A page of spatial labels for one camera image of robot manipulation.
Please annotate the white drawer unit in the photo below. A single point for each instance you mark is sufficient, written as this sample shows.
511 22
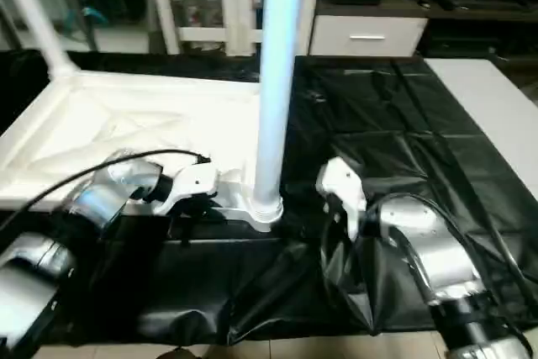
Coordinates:
366 38

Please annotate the white glass-door cabinet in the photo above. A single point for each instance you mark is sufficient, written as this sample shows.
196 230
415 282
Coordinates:
210 2

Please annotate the white plastic table leg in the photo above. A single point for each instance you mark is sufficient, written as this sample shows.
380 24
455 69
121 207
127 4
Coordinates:
34 14
277 81

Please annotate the white plastic table top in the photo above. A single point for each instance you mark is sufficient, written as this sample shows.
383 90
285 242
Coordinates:
126 124

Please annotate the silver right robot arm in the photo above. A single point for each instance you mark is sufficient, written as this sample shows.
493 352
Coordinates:
429 250

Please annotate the dark low sideboard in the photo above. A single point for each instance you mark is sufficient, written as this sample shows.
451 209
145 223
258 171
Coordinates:
479 10

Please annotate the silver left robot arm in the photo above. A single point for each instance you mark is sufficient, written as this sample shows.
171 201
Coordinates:
92 208

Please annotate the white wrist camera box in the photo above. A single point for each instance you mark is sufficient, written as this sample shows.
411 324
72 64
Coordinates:
193 184
343 187

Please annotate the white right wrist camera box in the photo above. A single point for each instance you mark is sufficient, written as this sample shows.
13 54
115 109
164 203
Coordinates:
343 187

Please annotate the black work mat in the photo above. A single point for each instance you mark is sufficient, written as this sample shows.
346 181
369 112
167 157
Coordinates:
403 140

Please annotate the white flat board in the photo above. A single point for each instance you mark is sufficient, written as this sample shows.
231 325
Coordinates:
496 111

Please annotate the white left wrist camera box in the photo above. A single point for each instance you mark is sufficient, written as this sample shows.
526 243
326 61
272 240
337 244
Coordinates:
193 184

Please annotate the blue floor stand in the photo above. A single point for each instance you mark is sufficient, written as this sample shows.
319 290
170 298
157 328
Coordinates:
94 16

